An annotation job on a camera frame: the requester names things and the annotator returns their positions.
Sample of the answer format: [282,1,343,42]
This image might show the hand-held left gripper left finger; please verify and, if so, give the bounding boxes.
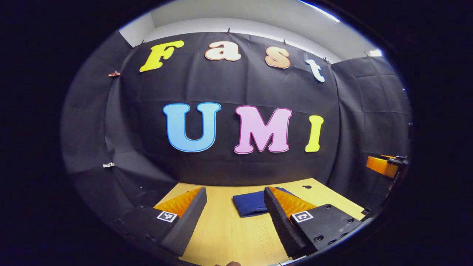
[119,187,208,257]

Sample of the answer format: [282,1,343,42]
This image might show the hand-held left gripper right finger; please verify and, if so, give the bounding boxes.
[263,186,364,260]

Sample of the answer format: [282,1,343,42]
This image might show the blue jeans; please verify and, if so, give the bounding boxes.
[232,187,296,218]

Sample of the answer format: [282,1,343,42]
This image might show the black backdrop cloth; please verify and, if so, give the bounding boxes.
[60,30,412,237]

